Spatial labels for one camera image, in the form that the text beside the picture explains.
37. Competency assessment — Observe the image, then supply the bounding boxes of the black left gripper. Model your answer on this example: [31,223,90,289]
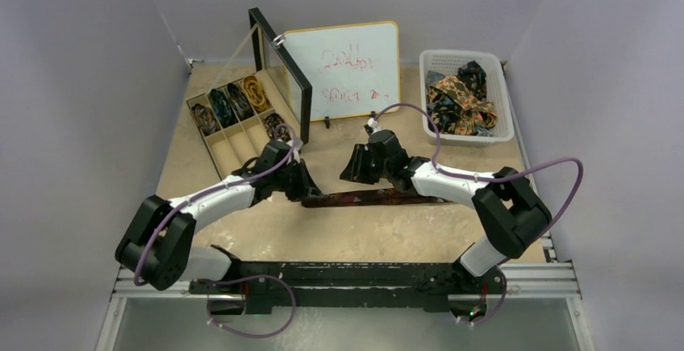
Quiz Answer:
[272,158,322,202]

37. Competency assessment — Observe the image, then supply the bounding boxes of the dark red patterned tie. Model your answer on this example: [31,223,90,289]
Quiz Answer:
[301,188,449,208]

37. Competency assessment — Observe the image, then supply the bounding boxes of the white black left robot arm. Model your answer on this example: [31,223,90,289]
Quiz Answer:
[115,140,323,294]

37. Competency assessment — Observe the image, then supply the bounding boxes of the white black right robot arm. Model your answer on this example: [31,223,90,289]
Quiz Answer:
[340,130,552,292]

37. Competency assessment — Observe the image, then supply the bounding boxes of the beige compartment tie box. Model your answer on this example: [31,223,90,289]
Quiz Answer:
[186,66,304,178]

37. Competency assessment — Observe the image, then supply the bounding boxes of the yellow framed whiteboard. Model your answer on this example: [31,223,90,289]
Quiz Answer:
[284,20,401,121]

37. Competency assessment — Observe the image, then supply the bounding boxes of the rolled grey tie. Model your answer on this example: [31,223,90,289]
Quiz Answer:
[226,83,254,121]

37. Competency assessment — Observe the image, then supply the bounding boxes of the rolled blue tie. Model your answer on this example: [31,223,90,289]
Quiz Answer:
[209,89,238,128]

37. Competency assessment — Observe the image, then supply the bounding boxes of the rolled yellow tie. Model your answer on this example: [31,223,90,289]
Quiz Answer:
[242,75,269,113]

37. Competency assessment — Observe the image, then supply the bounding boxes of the rolled brown striped tie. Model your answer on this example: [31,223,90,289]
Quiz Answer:
[190,103,220,136]

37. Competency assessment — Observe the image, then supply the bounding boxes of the orange floral tie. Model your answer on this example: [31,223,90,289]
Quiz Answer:
[427,76,498,136]

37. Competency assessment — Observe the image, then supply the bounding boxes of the white plastic basket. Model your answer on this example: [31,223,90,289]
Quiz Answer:
[419,49,515,147]

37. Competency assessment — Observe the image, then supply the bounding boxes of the black tie box lid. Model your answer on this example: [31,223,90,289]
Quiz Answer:
[248,7,313,144]

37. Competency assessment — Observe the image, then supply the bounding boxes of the dark blue patterned tie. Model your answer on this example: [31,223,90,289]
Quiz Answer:
[457,61,487,101]

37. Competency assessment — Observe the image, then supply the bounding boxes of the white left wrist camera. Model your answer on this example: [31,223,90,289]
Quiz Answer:
[286,138,304,153]

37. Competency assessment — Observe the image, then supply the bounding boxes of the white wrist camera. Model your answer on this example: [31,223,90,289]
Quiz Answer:
[364,118,382,136]
[286,138,304,153]

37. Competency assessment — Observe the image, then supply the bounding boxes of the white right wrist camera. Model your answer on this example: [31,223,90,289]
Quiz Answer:
[364,118,382,136]

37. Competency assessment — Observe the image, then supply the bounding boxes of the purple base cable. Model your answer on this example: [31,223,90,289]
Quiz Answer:
[206,274,298,339]

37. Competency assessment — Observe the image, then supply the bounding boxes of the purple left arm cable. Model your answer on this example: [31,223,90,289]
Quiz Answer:
[133,123,302,287]

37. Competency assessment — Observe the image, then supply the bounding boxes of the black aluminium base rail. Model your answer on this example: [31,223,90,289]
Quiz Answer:
[112,260,582,318]

